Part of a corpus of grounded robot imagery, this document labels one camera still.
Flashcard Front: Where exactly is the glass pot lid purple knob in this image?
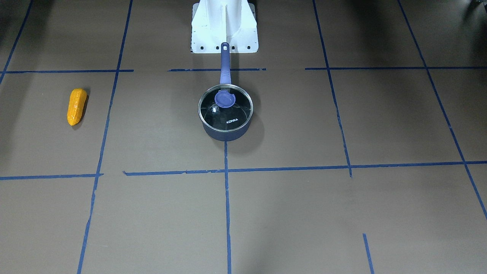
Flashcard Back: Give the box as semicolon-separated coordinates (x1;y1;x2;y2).
197;84;254;134

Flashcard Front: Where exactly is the yellow toy corn cob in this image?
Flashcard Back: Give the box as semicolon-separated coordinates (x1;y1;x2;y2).
67;88;88;126

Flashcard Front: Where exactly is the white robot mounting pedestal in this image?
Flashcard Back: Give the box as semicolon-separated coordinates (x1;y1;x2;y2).
190;0;259;54

